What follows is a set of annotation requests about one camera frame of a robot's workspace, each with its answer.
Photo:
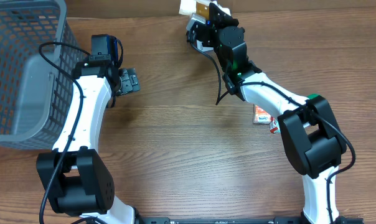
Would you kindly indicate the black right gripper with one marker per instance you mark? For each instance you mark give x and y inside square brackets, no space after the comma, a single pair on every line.
[215,15]

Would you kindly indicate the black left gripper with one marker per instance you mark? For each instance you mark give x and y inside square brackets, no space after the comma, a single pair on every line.
[127,81]

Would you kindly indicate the beige pet treat bag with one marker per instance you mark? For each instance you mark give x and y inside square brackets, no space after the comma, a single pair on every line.
[200,7]

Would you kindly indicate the small orange snack packet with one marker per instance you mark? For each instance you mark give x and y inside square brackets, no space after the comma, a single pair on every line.
[260,116]

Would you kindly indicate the white green round container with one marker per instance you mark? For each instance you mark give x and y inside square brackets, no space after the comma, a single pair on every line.
[313,96]

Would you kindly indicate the red stick snack packet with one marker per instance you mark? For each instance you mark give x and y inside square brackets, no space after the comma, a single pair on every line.
[274,126]

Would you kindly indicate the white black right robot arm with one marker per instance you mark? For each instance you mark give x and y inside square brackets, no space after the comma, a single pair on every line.
[312,139]

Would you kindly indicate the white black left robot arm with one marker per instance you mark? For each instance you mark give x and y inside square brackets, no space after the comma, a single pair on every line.
[76,180]

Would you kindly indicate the white barcode scanner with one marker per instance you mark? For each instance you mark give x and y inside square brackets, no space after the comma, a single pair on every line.
[201,47]

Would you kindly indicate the grey plastic mesh basket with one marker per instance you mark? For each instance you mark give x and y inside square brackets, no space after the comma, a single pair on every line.
[34,96]

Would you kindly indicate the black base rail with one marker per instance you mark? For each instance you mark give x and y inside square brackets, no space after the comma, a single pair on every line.
[275,220]

